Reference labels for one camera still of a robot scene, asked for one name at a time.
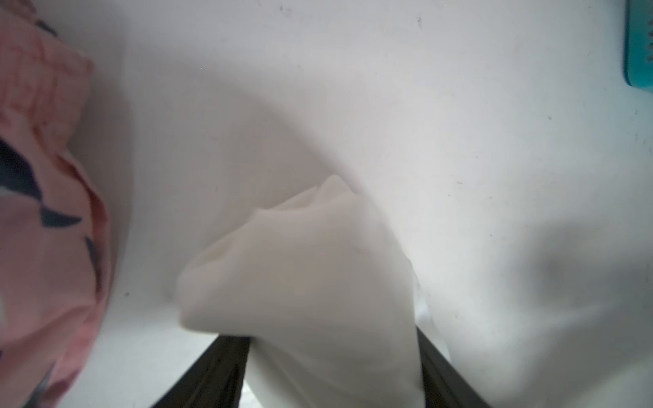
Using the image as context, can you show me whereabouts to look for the pink patterned shorts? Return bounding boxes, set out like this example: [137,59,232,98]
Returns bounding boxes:
[1,1,113,407]

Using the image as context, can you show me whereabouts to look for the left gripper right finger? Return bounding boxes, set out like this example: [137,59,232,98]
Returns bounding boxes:
[417,328,490,408]

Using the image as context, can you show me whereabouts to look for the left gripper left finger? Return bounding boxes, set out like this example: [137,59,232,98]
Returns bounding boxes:
[153,336,251,408]

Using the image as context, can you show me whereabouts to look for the white shorts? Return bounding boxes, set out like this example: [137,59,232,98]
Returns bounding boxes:
[175,176,445,407]

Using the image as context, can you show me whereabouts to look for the teal plastic basket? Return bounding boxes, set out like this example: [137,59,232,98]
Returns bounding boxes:
[624,0,653,93]

